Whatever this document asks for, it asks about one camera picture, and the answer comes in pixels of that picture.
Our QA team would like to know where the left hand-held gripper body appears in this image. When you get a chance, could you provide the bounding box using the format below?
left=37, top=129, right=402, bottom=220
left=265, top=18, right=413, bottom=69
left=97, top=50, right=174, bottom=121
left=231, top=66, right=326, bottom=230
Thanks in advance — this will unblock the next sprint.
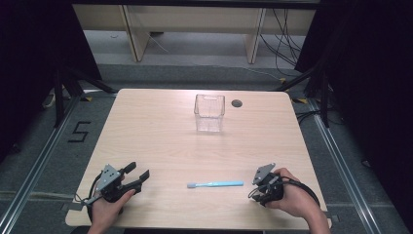
left=85, top=163, right=144, bottom=205

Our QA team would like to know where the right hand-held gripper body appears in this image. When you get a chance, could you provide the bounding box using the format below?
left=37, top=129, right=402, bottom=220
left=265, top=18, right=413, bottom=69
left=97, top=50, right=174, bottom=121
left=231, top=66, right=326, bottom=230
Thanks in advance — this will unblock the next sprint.
left=247, top=162, right=285, bottom=208

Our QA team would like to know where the light blue toothbrush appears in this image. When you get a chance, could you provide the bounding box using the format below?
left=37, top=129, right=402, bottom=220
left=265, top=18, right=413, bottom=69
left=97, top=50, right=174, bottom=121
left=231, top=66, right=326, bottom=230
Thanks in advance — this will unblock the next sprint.
left=186, top=180, right=244, bottom=190

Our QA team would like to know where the clear plastic square container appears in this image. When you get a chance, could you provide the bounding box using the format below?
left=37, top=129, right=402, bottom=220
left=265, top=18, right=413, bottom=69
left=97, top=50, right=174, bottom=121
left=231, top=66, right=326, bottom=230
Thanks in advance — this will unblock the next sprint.
left=193, top=94, right=226, bottom=134

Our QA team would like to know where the person's left hand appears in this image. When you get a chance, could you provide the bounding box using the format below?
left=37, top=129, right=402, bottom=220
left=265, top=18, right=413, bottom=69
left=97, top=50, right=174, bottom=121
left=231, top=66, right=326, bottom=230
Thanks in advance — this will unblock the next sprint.
left=89, top=177, right=137, bottom=231

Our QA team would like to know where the person's right hand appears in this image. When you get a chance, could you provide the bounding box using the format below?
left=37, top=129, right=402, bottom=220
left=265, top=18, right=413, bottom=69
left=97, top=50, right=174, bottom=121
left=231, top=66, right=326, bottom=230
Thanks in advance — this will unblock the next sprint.
left=264, top=167, right=321, bottom=223

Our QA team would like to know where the black metal stand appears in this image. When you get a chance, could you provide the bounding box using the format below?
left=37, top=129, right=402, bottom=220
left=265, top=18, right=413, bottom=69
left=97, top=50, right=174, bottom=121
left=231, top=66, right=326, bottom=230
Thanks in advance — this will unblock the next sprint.
left=53, top=66, right=119, bottom=129
left=274, top=63, right=331, bottom=129

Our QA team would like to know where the black curtain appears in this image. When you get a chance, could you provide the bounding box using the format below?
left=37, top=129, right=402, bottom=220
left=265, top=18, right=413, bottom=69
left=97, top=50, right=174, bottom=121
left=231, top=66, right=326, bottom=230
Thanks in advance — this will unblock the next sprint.
left=0, top=0, right=103, bottom=164
left=294, top=0, right=413, bottom=225

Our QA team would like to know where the beige wooden desk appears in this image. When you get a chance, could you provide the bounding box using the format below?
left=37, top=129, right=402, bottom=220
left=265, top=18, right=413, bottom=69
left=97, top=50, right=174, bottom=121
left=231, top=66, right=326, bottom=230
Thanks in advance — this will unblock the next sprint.
left=71, top=4, right=317, bottom=65

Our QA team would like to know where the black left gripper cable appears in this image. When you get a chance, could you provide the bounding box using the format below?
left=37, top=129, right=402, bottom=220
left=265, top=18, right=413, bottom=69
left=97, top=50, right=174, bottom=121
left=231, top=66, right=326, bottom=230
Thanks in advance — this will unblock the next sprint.
left=86, top=171, right=105, bottom=223

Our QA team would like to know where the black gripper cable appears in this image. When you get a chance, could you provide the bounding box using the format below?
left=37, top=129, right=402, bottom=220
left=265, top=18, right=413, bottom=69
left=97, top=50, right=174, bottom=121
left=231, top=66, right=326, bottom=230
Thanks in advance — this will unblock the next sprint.
left=86, top=171, right=105, bottom=223
left=280, top=175, right=321, bottom=207

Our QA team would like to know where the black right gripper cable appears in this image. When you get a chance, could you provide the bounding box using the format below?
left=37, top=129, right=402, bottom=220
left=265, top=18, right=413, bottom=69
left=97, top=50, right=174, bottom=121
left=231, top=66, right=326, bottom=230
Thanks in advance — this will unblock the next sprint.
left=280, top=175, right=321, bottom=207

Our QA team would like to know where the aluminium floor rail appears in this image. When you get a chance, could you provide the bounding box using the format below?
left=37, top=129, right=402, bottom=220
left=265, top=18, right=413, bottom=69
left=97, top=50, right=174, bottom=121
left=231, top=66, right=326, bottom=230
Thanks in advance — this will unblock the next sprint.
left=0, top=94, right=83, bottom=234
left=306, top=97, right=385, bottom=234

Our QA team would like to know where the thin white floor cable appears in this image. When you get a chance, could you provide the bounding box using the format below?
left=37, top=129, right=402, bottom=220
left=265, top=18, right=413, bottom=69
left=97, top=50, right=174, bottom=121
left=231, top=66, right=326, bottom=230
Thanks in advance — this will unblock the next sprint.
left=191, top=61, right=288, bottom=84

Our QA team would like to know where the bundle of black hanging cables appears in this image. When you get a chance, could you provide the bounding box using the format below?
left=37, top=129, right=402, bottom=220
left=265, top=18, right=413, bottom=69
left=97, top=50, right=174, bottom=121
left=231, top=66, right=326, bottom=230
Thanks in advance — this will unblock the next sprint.
left=258, top=8, right=308, bottom=78

